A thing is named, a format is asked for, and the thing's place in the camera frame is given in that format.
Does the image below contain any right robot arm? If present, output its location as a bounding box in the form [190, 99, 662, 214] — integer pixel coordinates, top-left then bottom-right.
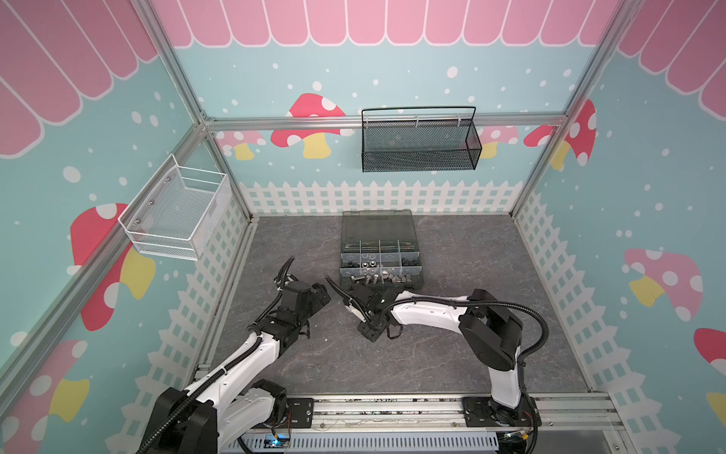
[325, 276, 549, 429]

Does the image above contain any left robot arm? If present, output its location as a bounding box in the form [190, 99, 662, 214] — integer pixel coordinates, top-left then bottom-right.
[137, 257, 331, 453]

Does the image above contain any green plastic organizer box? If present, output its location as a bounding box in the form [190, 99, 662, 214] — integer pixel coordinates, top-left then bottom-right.
[340, 209, 425, 291]

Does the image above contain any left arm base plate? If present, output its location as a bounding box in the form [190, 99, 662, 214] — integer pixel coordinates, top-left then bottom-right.
[268, 397, 315, 429]

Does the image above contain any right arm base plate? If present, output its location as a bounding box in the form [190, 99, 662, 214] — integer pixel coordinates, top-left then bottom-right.
[462, 395, 542, 428]

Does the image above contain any white wire mesh basket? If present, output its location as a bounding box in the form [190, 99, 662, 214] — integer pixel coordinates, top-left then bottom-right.
[118, 155, 232, 261]

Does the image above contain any black wire mesh basket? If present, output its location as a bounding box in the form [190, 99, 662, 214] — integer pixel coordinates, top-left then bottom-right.
[360, 106, 483, 173]

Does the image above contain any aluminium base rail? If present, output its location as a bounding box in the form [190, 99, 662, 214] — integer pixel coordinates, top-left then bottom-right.
[219, 393, 635, 453]

